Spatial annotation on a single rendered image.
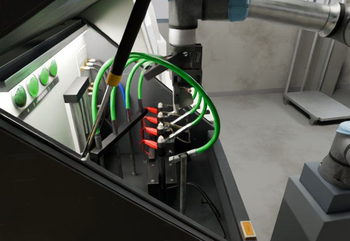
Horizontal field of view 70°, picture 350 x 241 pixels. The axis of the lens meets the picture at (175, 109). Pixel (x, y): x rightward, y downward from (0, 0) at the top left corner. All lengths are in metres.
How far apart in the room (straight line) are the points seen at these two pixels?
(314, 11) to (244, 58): 2.89
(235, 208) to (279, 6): 0.61
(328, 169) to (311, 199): 0.15
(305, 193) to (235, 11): 0.83
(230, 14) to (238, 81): 3.15
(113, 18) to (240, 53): 2.76
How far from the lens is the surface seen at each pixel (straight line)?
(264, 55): 3.79
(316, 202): 1.19
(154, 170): 0.92
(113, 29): 1.05
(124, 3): 1.03
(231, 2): 0.64
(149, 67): 0.69
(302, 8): 0.81
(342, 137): 1.06
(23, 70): 0.55
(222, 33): 3.46
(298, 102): 3.62
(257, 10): 0.78
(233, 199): 0.88
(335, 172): 1.12
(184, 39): 0.65
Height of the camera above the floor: 1.60
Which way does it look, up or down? 29 degrees down
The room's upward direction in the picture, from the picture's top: straight up
